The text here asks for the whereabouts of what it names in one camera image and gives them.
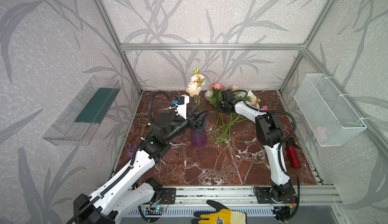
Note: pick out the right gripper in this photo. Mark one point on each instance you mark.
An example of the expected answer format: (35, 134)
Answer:
(226, 103)

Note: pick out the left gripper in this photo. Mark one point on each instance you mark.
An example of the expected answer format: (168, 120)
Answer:
(192, 121)

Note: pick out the purple glass vase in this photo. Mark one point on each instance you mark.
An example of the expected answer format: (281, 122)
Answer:
(199, 135)

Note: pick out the peach flower stem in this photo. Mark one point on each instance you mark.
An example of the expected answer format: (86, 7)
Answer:
(195, 85)

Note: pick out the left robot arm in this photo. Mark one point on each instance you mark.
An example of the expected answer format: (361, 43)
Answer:
(116, 198)

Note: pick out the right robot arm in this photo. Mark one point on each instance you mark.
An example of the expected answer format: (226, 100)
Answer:
(270, 135)

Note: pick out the pile of artificial flowers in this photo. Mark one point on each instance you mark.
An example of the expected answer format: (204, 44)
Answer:
(227, 119)

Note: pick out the purple plastic hook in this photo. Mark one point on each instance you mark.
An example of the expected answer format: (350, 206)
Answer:
(130, 150)

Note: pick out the yellow black work glove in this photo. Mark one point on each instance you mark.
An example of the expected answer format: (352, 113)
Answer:
(221, 215)

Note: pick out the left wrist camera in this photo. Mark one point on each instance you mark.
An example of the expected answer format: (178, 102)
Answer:
(180, 103)

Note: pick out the white wire basket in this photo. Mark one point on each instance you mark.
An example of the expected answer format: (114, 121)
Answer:
(330, 116)

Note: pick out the clear plastic wall tray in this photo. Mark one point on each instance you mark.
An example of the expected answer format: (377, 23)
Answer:
(81, 119)

